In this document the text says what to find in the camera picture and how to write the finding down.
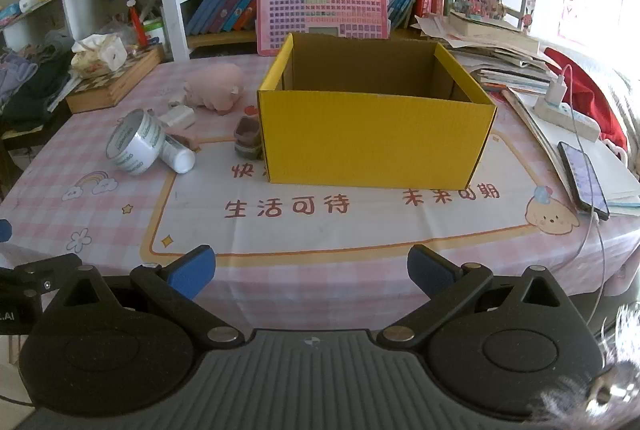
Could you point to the pink checked printed tablecloth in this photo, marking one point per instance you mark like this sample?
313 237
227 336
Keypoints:
320 230

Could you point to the wooden chessboard box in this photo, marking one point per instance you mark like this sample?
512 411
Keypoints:
115 85

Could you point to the floral tissue pack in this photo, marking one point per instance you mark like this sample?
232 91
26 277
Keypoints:
97 55

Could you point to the red and white pen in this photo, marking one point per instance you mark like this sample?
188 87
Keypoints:
136 22

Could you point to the black smartphone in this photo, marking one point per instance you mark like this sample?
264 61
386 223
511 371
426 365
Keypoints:
582 180

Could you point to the white plug adapter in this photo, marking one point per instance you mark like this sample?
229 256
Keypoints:
555 92

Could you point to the red cloth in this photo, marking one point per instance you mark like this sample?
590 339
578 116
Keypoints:
590 95

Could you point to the large white charger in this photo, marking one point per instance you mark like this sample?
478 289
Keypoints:
181 117

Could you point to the stack of papers and books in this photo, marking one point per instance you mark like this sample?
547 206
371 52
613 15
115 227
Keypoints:
500 45

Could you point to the pink learning tablet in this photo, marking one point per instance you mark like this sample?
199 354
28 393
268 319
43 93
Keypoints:
320 5

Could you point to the pink plush pig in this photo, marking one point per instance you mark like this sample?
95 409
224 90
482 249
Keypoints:
215 87

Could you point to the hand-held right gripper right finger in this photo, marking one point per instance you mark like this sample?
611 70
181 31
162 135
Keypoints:
429 271

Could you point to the yellow cardboard box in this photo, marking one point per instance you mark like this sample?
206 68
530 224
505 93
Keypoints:
370 140

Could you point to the pile of dark clothes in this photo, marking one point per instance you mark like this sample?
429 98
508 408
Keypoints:
30 80

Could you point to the clear tape roll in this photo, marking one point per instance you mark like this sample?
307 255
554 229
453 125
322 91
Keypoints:
134 142

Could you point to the white power strip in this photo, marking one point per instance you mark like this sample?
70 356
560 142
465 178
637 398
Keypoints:
565 120

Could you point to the green and white jar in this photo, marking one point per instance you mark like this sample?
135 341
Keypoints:
156 35

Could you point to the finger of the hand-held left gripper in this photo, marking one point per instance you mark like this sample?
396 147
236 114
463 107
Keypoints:
35 272
5 230

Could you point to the white plastic bottle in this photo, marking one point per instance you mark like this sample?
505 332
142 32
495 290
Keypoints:
180 157

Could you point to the grey toy truck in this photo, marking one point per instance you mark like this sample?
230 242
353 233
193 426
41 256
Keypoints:
247 137

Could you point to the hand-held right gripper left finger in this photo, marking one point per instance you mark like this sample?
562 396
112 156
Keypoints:
195 271

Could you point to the white notebooks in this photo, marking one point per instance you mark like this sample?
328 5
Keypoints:
620 175

